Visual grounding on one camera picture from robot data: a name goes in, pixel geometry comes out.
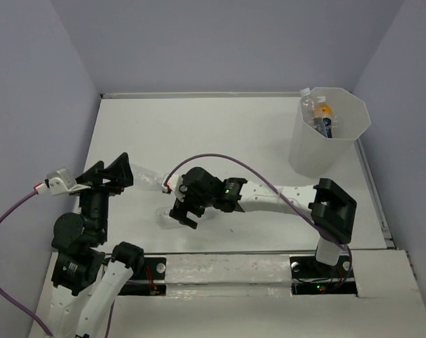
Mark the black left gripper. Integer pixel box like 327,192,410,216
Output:
73,150,135,240

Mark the clear bottle white cap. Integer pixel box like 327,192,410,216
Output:
300,87,318,127
156,207,183,230

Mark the orange juice bottle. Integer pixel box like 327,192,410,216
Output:
313,96,334,139

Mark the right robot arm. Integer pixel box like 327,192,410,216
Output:
161,167,357,276

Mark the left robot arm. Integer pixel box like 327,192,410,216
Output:
46,153,144,337

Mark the white translucent bin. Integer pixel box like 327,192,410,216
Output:
288,87,371,177

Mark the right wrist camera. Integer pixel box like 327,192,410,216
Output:
161,174,185,201

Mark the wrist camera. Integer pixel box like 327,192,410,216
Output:
161,174,185,201
46,168,89,196

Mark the clear bottle blue ring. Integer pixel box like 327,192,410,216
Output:
130,163,166,193

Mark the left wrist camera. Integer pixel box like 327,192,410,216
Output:
46,168,89,196

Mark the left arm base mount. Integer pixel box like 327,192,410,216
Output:
118,256,167,296

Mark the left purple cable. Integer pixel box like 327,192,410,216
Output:
0,182,54,335

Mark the purple cable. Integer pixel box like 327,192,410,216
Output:
0,182,54,335
163,153,353,293

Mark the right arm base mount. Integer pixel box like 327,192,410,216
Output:
290,255,358,296

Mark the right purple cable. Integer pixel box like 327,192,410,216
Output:
163,153,353,293

